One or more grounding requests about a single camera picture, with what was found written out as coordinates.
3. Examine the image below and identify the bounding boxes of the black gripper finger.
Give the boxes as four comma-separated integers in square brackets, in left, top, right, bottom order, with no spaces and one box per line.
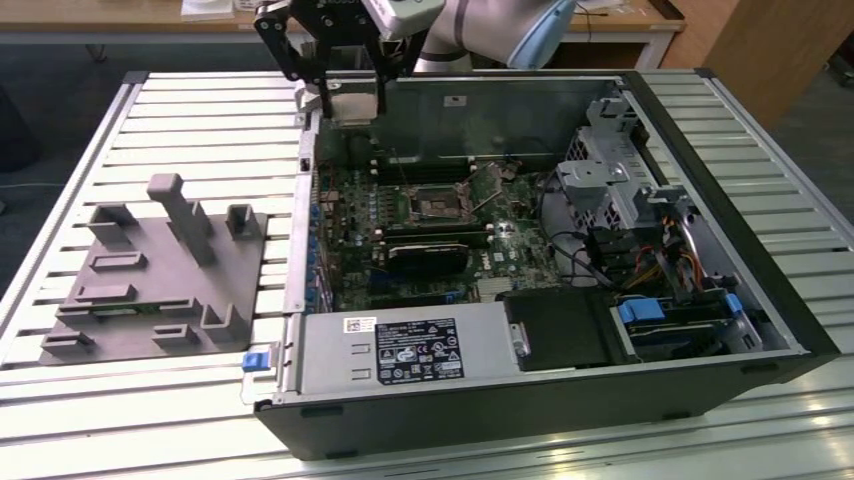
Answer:
[368,31,430,116]
[251,3,335,120]

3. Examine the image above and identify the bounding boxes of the silver square CPU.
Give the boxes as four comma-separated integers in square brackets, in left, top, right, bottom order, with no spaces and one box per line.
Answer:
[331,91,380,127]

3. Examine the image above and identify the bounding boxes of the thin wire locking lever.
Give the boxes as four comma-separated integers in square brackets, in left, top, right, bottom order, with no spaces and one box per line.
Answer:
[471,172,518,214]

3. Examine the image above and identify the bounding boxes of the CPU socket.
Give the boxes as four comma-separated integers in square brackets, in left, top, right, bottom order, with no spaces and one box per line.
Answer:
[404,183,481,226]

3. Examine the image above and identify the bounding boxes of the white cardboard box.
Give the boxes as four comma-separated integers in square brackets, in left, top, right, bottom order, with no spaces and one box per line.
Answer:
[180,0,236,22]

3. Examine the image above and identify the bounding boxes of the wooden desk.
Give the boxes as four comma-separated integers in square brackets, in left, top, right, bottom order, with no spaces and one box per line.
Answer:
[0,0,689,71]

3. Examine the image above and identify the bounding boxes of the long black RAM slot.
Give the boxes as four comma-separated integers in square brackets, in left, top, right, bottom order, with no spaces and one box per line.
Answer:
[384,232,491,247]
[380,223,487,237]

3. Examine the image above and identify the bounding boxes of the silver metal drive cage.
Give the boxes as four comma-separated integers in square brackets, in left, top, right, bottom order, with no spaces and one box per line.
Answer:
[553,97,699,234]

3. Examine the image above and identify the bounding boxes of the small black graphics card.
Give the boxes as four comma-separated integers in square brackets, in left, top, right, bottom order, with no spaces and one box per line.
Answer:
[383,241,473,280]

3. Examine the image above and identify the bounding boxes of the green motherboard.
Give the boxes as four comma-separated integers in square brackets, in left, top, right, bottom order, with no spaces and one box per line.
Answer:
[312,159,569,311]

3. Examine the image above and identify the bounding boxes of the small silver heatsink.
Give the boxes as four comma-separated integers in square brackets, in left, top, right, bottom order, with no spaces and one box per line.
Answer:
[477,277,513,302]

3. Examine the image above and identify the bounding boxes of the grey plastic parts rack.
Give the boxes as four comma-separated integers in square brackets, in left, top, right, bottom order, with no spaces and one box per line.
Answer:
[38,172,272,369]

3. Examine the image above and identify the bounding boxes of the green RAM stick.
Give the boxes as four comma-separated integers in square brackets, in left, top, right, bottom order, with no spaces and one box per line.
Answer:
[91,302,168,317]

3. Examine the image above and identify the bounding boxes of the silver power supply with label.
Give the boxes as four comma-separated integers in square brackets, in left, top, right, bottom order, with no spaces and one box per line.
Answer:
[292,299,529,394]

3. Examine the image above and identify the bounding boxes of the black plastic shroud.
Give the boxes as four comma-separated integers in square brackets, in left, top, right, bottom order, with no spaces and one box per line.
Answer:
[499,288,633,372]

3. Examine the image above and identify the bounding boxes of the wooden cabinet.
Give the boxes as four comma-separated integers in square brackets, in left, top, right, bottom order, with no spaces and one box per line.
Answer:
[659,0,854,130]

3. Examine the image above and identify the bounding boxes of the blue disk carrier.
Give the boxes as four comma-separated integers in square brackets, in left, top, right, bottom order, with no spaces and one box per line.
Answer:
[617,297,669,327]

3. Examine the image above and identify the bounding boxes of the black open PC case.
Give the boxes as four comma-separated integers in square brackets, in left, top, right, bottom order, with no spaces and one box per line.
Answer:
[251,67,841,462]

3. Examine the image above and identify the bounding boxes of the grey case corner handle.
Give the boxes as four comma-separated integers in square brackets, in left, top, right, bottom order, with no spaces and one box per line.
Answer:
[292,79,335,112]

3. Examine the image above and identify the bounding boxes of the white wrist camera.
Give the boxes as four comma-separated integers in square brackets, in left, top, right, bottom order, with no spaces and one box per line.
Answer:
[363,0,447,40]

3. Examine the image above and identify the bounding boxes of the coloured power wire bundle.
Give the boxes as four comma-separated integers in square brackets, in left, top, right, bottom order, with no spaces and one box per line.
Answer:
[626,214,709,296]

